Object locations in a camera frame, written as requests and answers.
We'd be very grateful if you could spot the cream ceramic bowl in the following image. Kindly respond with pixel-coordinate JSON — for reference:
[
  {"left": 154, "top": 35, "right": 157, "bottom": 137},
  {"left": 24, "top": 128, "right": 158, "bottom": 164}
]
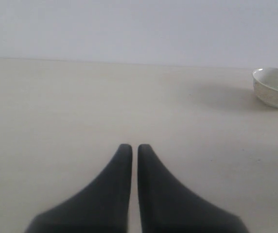
[{"left": 252, "top": 68, "right": 278, "bottom": 108}]

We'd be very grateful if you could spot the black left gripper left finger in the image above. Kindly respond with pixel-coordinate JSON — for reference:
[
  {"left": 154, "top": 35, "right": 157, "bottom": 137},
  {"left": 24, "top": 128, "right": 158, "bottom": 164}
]
[{"left": 26, "top": 144, "right": 132, "bottom": 233}]

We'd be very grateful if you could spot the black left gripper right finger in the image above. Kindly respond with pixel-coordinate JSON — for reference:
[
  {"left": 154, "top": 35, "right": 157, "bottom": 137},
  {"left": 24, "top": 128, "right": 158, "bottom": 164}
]
[{"left": 137, "top": 144, "right": 248, "bottom": 233}]

